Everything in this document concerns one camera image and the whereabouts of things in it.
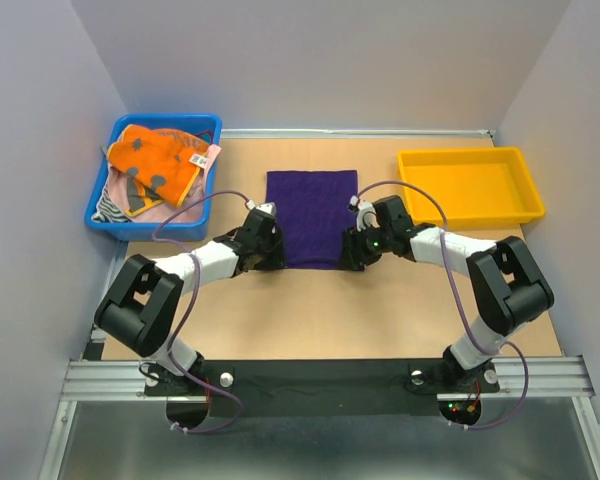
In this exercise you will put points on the purple towel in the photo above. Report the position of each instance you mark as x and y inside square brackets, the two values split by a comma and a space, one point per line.
[312, 211]

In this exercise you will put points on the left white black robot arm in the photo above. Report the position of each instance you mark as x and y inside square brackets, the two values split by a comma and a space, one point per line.
[139, 307]

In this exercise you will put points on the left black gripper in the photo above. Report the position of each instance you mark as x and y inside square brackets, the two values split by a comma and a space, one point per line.
[277, 258]

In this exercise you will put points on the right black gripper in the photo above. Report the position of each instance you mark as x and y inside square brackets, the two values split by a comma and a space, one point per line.
[353, 251]

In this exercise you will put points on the orange towel with grey spots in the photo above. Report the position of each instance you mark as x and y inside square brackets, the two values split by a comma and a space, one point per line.
[158, 170]

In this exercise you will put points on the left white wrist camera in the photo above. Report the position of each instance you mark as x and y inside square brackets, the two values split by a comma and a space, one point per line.
[267, 207]

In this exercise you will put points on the grey white striped towel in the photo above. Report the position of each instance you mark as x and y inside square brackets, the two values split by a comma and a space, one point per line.
[106, 211]

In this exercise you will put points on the yellow plastic tray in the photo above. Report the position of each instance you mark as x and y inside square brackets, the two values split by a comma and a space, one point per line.
[477, 188]

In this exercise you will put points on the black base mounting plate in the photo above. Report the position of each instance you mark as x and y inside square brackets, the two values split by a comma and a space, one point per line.
[316, 388]

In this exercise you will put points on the blue plastic bin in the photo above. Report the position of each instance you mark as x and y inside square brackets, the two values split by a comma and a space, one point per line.
[209, 125]

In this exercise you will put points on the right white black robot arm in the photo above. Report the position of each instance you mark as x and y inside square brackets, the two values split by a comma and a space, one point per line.
[509, 288]

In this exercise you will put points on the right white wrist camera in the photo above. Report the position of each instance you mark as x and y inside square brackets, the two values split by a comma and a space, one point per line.
[365, 213]

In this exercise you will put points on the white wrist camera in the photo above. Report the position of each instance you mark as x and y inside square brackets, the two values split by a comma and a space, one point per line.
[365, 213]
[267, 207]

